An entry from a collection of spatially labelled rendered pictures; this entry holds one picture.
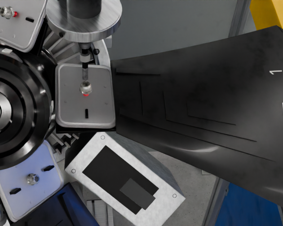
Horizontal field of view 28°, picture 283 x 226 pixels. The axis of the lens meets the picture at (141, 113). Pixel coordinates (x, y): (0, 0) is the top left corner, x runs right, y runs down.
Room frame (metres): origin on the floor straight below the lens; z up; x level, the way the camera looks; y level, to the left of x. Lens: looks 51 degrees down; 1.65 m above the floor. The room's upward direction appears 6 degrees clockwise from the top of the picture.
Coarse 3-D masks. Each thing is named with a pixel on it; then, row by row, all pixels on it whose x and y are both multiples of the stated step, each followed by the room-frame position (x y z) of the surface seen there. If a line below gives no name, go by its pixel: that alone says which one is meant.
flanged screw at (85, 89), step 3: (84, 81) 0.40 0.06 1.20; (81, 84) 0.40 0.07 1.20; (84, 84) 0.40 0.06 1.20; (87, 84) 0.40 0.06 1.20; (90, 84) 0.40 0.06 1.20; (81, 87) 0.39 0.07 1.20; (84, 87) 0.39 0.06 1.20; (87, 87) 0.39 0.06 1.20; (90, 87) 0.40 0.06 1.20; (81, 90) 0.39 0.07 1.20; (84, 90) 0.39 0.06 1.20; (87, 90) 0.39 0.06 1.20; (90, 90) 0.40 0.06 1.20; (84, 93) 0.39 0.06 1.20; (87, 93) 0.39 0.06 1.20
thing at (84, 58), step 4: (80, 52) 0.40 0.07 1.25; (84, 52) 0.39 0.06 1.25; (88, 52) 0.40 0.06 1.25; (80, 56) 0.39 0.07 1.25; (84, 56) 0.39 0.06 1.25; (88, 56) 0.39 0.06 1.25; (80, 60) 0.39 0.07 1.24; (84, 60) 0.39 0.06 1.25; (88, 60) 0.39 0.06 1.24; (84, 64) 0.39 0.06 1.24; (84, 68) 0.39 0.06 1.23; (84, 72) 0.39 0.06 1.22; (84, 76) 0.39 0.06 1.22; (84, 80) 0.39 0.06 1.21
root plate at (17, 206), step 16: (48, 144) 0.37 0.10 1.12; (32, 160) 0.35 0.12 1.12; (48, 160) 0.36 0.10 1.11; (0, 176) 0.31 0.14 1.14; (16, 176) 0.32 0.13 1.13; (48, 176) 0.34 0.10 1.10; (0, 192) 0.30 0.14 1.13; (32, 192) 0.32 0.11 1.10; (48, 192) 0.33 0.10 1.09; (16, 208) 0.29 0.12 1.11; (32, 208) 0.30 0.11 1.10
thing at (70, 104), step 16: (64, 64) 0.43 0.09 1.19; (80, 64) 0.44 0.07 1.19; (64, 80) 0.41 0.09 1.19; (80, 80) 0.42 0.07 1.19; (96, 80) 0.42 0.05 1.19; (64, 96) 0.39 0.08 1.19; (80, 96) 0.39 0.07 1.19; (96, 96) 0.40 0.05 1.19; (112, 96) 0.40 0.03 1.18; (64, 112) 0.37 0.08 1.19; (80, 112) 0.37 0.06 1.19; (96, 112) 0.37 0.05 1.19; (112, 112) 0.38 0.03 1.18
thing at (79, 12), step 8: (72, 0) 0.38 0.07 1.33; (80, 0) 0.38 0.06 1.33; (88, 0) 0.38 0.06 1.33; (96, 0) 0.39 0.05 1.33; (72, 8) 0.38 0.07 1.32; (80, 8) 0.38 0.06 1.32; (88, 8) 0.38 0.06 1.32; (96, 8) 0.39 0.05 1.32; (80, 16) 0.38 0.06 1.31; (88, 16) 0.38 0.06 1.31
